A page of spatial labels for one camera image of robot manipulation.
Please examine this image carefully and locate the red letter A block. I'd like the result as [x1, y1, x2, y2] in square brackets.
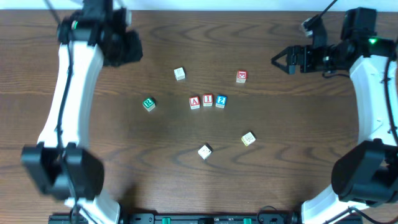
[189, 96, 200, 110]

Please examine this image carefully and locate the red letter I block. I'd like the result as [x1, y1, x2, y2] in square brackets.
[202, 94, 213, 107]

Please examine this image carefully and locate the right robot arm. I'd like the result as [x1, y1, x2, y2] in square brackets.
[280, 7, 397, 223]

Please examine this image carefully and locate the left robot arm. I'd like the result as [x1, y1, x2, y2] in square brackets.
[21, 0, 143, 223]

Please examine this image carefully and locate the red letter E block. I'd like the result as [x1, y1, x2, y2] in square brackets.
[236, 70, 248, 83]

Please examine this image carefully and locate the green letter R block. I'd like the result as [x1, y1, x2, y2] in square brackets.
[142, 97, 156, 112]

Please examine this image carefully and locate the white P letter block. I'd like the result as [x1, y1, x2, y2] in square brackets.
[174, 67, 185, 81]

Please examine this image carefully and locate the white picture wooden block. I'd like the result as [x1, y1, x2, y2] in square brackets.
[198, 145, 212, 160]

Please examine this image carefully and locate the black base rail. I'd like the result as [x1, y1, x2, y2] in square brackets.
[48, 212, 364, 224]

